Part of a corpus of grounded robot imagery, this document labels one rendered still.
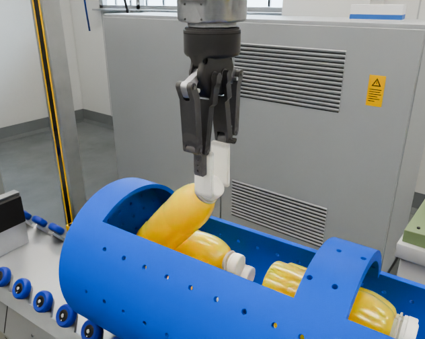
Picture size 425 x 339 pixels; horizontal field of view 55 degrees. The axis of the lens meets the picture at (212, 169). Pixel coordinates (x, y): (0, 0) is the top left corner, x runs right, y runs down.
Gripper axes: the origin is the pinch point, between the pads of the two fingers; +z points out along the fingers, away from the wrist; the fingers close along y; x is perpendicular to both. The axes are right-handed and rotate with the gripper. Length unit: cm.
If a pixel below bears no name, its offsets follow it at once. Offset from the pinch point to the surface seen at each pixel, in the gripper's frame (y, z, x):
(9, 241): -1, 36, -65
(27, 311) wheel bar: 11, 39, -41
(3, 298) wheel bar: 11, 39, -50
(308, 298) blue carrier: 7.0, 10.4, 18.6
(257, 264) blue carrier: -14.0, 24.9, 1.3
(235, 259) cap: -4.9, 18.3, 1.4
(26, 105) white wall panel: -237, 96, -426
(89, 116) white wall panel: -313, 124, -405
